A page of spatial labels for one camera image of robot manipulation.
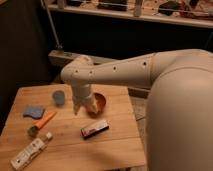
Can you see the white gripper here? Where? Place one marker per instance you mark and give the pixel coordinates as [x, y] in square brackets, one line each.
[83, 95]

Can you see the metal lamp pole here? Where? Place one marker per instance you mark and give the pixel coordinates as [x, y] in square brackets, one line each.
[59, 47]

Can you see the blue round cup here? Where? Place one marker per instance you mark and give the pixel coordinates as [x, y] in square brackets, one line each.
[59, 97]

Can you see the orange handled brush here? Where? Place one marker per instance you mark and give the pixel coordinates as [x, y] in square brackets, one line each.
[33, 130]

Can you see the white labelled bottle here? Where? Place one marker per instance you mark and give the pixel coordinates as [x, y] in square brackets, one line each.
[25, 156]

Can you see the white shelf with clutter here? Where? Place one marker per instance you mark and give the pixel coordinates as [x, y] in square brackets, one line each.
[194, 13]

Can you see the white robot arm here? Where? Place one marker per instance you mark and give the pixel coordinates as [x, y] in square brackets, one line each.
[179, 112]

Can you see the blue sponge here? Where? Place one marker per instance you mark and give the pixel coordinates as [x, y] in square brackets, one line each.
[35, 112]

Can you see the red-brown bowl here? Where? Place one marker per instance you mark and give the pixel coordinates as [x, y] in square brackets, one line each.
[100, 101]

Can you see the wooden table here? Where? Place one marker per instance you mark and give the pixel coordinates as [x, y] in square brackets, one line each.
[118, 147]

